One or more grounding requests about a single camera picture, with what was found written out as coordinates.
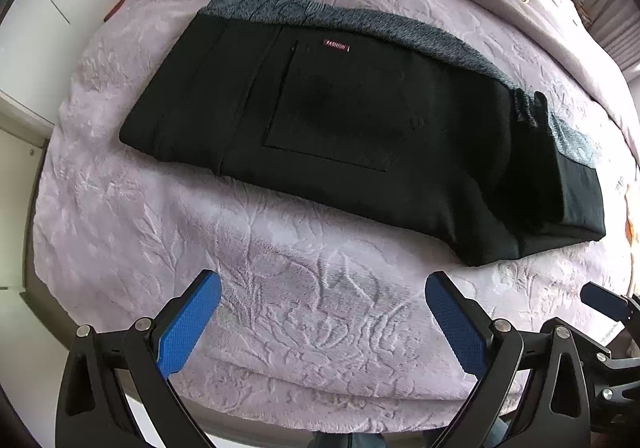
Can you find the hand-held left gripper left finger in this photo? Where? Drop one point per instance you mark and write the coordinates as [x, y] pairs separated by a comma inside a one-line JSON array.
[[187, 328]]

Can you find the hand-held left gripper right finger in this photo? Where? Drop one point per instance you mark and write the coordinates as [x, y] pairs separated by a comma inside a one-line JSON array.
[[457, 328]]

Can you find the blue leaf-print cloth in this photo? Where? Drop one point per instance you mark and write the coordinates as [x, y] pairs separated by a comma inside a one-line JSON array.
[[400, 30]]

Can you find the white wardrobe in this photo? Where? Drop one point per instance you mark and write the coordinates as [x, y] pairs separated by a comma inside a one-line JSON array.
[[45, 18]]

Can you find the person's jeans leg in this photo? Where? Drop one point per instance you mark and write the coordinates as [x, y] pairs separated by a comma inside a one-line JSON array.
[[345, 440]]

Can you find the lilac embossed blanket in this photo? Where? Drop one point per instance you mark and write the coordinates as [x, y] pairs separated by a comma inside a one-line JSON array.
[[175, 238]]

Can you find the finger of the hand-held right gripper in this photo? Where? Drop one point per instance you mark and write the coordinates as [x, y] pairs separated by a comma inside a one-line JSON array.
[[615, 393], [607, 300]]

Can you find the pink curtain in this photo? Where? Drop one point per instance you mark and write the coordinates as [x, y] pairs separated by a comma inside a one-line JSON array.
[[617, 23]]

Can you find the black pants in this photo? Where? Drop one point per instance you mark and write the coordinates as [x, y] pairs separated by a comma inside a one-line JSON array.
[[350, 128]]

